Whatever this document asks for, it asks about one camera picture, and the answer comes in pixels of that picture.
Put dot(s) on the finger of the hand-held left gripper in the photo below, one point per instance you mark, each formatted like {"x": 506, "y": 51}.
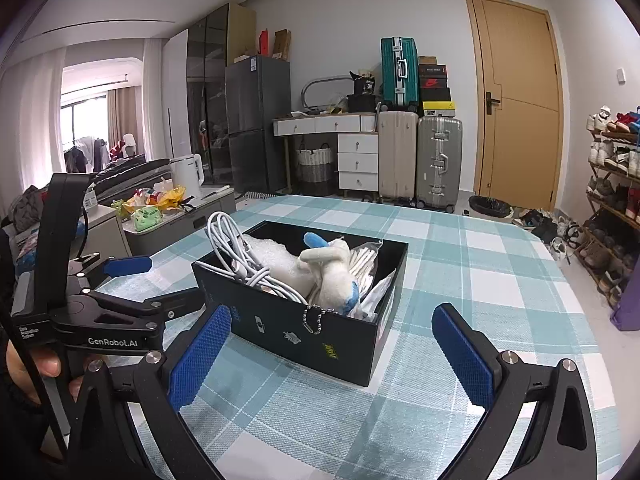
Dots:
{"x": 130, "y": 265}
{"x": 175, "y": 301}

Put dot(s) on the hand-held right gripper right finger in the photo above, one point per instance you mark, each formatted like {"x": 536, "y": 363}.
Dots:
{"x": 465, "y": 355}

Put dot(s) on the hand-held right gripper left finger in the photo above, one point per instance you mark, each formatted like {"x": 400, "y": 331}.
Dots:
{"x": 200, "y": 355}

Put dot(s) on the black cardboard box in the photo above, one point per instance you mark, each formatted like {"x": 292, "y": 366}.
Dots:
{"x": 300, "y": 340}

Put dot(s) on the white foam piece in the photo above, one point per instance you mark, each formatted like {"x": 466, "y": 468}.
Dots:
{"x": 277, "y": 260}

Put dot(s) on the white and blue plush toy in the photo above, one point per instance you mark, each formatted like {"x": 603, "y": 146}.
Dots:
{"x": 330, "y": 270}

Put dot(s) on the person's left forearm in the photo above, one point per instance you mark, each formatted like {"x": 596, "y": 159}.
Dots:
{"x": 20, "y": 435}

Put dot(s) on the person's left hand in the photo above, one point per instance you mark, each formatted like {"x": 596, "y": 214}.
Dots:
{"x": 47, "y": 364}

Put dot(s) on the grey side cabinet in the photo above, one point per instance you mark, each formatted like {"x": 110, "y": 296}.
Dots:
{"x": 190, "y": 222}

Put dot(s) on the yellow plastic bag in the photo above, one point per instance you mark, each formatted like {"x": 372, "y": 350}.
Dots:
{"x": 170, "y": 196}

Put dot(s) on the teal checked tablecloth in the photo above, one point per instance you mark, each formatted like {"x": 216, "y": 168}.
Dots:
{"x": 450, "y": 270}

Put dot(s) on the dark sofa with clothes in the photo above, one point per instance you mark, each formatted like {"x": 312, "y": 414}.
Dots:
{"x": 130, "y": 175}

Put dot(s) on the hanging clothes rack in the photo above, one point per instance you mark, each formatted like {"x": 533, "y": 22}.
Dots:
{"x": 85, "y": 152}

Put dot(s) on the white electric kettle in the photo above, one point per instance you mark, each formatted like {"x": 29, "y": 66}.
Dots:
{"x": 186, "y": 177}

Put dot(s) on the white sheer curtain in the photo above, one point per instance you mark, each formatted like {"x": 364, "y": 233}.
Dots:
{"x": 30, "y": 135}

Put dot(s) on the brown curtain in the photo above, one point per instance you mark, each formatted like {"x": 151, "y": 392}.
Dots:
{"x": 125, "y": 120}

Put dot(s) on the row of shoes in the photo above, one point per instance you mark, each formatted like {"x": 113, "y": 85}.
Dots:
{"x": 550, "y": 232}

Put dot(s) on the black trash bin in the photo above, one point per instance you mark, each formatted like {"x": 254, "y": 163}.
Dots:
{"x": 489, "y": 206}

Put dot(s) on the purple bag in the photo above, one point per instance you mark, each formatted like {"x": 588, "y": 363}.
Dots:
{"x": 627, "y": 310}

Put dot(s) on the dark grey refrigerator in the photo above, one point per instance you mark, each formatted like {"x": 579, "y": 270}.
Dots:
{"x": 257, "y": 125}

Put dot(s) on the grey and white laundry basket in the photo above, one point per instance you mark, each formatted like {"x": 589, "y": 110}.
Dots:
{"x": 315, "y": 170}

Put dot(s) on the silver suitcase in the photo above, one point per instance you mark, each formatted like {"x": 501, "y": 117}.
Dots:
{"x": 439, "y": 165}

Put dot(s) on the dark glass wardrobe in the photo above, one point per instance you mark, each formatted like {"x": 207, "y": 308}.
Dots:
{"x": 207, "y": 85}

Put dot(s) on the beige suitcase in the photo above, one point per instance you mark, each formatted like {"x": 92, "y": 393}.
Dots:
{"x": 397, "y": 160}

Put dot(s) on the wooden shoe rack with shoes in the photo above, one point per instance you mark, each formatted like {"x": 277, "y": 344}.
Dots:
{"x": 612, "y": 200}

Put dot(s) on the white desk with drawers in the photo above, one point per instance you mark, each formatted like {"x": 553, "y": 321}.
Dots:
{"x": 357, "y": 160}

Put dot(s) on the yellow and black shoe box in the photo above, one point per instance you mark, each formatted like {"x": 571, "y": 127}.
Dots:
{"x": 440, "y": 108}

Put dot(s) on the wooden door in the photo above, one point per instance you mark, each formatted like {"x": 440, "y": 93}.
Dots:
{"x": 515, "y": 110}

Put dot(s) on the plain black shoe box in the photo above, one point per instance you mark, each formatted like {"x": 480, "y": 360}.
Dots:
{"x": 435, "y": 95}

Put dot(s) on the brown cardboard box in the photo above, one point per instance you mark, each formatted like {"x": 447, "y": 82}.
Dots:
{"x": 281, "y": 45}

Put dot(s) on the black bag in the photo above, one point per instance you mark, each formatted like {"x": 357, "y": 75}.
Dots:
{"x": 362, "y": 95}

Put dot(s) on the black shoe box red logo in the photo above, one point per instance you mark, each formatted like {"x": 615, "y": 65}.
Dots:
{"x": 433, "y": 78}

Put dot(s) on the teal suitcase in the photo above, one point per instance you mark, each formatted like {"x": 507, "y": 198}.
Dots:
{"x": 399, "y": 75}

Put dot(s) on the oval chrome frame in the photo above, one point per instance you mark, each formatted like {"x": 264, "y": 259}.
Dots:
{"x": 312, "y": 87}

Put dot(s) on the white light switch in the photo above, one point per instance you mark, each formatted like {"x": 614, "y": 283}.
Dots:
{"x": 621, "y": 75}

